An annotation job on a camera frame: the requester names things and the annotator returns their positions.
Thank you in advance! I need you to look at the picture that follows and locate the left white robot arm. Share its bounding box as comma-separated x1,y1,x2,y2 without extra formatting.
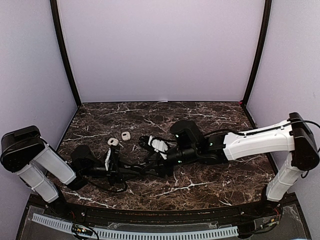
0,125,124,218

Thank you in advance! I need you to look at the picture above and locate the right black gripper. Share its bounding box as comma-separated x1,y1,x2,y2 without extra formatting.
141,144,199,178

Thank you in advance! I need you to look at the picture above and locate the black front rail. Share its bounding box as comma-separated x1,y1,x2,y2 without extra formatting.
66,202,262,224

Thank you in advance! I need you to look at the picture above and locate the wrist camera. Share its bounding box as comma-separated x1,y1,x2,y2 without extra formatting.
138,135,170,160
103,145,120,172

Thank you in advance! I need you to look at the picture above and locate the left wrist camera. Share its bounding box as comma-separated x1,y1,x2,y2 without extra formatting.
103,145,120,172

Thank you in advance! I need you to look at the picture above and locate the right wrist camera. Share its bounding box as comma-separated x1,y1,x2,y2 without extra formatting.
138,135,170,160

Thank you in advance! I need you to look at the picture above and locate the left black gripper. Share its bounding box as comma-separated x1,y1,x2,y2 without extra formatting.
82,157,141,187

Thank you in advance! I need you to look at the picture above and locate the white slotted cable duct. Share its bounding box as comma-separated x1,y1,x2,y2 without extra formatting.
31,213,239,240

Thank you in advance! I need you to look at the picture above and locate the white charging case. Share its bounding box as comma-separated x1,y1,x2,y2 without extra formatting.
107,137,119,146
121,131,131,141

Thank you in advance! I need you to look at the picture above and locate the black frame post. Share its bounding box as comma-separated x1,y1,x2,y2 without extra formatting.
49,0,82,108
241,0,272,108

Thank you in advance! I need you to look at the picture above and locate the right black frame post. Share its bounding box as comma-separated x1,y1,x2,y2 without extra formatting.
241,0,272,108

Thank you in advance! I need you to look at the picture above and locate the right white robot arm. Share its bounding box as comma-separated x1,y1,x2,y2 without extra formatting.
138,112,320,217

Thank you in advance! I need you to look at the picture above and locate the left black frame post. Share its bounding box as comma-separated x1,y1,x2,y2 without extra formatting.
49,0,82,108

